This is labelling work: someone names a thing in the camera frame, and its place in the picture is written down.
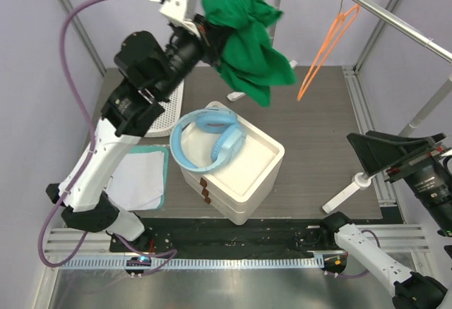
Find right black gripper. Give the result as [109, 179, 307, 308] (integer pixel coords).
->
[345, 128, 452, 232]

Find green t shirt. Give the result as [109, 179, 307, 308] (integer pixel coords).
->
[201, 0, 296, 107]

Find orange clothes hanger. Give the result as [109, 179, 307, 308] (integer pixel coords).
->
[297, 0, 361, 101]

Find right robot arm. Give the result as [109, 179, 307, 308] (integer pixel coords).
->
[319, 131, 451, 308]

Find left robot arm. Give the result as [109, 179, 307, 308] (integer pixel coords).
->
[46, 14, 234, 252]

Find metal clothes rack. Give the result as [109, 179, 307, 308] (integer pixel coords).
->
[226, 0, 452, 214]

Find white perforated plastic basket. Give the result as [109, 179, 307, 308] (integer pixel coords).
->
[145, 81, 184, 138]

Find light blue headphones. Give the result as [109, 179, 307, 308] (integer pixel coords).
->
[169, 107, 247, 174]

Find teal bordered mat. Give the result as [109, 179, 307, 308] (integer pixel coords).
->
[121, 145, 169, 211]

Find white stacked storage box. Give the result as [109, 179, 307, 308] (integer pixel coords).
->
[179, 115, 285, 225]

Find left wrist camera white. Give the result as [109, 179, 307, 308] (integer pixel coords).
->
[149, 0, 201, 39]

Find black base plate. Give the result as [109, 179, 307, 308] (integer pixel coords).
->
[130, 218, 339, 260]

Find white slotted cable duct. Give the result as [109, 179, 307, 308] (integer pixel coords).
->
[63, 255, 324, 271]

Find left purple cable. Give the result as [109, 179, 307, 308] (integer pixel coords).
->
[37, 0, 177, 277]

